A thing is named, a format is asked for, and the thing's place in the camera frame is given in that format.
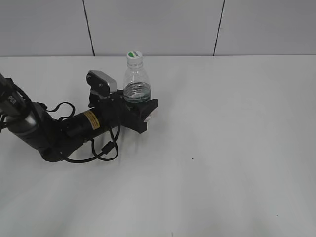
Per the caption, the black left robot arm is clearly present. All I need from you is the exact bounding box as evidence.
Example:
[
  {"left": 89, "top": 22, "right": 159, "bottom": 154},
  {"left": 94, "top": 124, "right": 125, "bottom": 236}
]
[{"left": 0, "top": 70, "right": 158, "bottom": 163}]

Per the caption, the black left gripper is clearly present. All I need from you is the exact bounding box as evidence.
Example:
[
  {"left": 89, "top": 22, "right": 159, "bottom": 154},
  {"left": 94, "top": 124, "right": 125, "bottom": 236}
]
[{"left": 89, "top": 89, "right": 158, "bottom": 134}]

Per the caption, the clear Cestbon water bottle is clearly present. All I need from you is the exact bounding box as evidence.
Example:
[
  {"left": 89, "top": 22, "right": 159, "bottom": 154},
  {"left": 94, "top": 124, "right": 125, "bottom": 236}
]
[{"left": 123, "top": 50, "right": 151, "bottom": 103}]

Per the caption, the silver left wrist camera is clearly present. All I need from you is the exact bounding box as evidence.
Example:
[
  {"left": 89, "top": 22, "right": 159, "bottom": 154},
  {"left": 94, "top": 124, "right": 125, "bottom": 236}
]
[{"left": 86, "top": 70, "right": 117, "bottom": 97}]

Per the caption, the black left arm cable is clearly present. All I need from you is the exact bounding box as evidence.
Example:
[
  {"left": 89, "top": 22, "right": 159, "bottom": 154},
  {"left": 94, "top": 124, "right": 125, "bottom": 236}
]
[{"left": 46, "top": 101, "right": 121, "bottom": 163}]

